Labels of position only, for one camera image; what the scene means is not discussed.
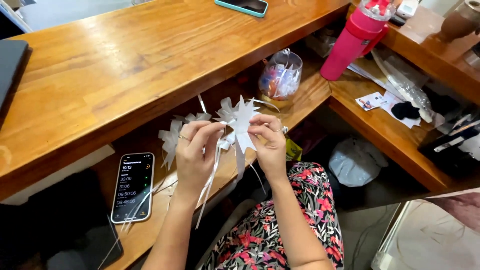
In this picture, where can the clear glass jar with ribbons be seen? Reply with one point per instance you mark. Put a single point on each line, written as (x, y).
(280, 78)

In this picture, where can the brown ceramic vase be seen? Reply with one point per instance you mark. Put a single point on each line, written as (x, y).
(459, 22)

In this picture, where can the yellow green packet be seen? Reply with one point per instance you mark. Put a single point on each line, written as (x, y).
(293, 150)

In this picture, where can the white paper sheet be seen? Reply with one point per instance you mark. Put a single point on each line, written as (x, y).
(401, 110)

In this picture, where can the person's right hand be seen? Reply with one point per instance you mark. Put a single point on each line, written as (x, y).
(270, 152)

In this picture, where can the black cloth piece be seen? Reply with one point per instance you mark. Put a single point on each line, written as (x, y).
(405, 110)

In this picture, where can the white ribbon pull bow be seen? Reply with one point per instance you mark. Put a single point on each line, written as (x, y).
(238, 123)

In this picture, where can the smartphone in white case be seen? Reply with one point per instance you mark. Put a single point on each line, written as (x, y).
(133, 187)

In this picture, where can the dark laptop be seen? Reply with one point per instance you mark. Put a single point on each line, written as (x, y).
(9, 73)

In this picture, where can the small printed card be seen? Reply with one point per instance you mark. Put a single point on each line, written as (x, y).
(371, 101)

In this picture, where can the clear plastic wrapping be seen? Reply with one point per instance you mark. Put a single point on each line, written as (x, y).
(405, 82)

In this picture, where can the smartphone in teal case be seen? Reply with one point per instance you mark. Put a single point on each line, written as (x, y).
(242, 6)

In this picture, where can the white plastic bag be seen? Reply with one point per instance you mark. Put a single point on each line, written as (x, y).
(354, 161)

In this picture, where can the pink tumbler with lid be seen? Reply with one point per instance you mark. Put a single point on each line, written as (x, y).
(354, 41)

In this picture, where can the floral dress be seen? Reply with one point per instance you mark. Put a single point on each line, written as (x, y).
(277, 228)

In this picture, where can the person's left hand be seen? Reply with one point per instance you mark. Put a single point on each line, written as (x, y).
(193, 161)

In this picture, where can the white small device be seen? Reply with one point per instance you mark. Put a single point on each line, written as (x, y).
(407, 8)

